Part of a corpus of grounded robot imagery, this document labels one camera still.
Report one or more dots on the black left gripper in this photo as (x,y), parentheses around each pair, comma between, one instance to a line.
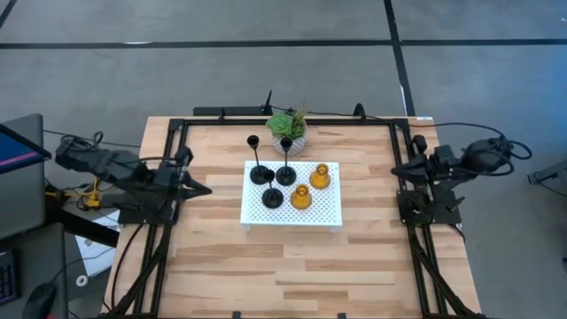
(170,181)

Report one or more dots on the black keyboard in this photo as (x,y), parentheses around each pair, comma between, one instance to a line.
(8,279)

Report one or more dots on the grey laptop computer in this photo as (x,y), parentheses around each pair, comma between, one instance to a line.
(22,199)

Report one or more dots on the amber glass candle holder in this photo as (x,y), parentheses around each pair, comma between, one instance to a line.
(320,178)
(301,199)

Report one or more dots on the dark side desk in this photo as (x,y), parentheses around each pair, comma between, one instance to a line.
(40,257)

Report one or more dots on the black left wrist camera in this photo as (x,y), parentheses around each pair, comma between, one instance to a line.
(184,156)

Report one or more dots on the black antenna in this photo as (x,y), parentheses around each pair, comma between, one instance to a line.
(268,104)

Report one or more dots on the white paper sheet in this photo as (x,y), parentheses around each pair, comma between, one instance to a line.
(95,257)

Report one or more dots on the triangle patterned plant pot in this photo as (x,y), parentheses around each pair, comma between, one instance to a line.
(297,145)

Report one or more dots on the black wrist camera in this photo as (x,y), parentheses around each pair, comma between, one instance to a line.
(184,156)
(420,144)

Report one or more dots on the green succulent plant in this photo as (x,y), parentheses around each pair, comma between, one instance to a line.
(280,125)

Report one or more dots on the white tape roll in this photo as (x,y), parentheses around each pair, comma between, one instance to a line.
(78,280)

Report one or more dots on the black metal candlestick holder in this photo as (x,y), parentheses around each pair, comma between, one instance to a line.
(259,175)
(286,176)
(272,198)

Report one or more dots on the black computer mouse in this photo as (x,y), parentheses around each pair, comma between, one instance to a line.
(40,301)

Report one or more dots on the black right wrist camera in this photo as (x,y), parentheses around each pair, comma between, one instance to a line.
(420,144)

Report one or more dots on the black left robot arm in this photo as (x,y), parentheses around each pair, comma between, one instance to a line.
(111,164)

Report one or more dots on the white label sticker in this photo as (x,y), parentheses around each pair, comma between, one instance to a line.
(424,118)

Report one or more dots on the black metal table frame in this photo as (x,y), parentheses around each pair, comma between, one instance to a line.
(221,122)

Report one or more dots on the white perforated metal shelf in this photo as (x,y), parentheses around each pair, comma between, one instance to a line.
(328,208)

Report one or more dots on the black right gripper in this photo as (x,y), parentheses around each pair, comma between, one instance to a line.
(440,166)

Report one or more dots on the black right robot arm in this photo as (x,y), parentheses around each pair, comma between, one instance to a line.
(483,155)

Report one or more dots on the yellow clamp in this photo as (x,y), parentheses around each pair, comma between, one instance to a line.
(93,195)

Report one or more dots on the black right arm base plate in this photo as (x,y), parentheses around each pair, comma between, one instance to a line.
(443,217)

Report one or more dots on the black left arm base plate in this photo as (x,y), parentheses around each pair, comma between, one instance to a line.
(133,217)

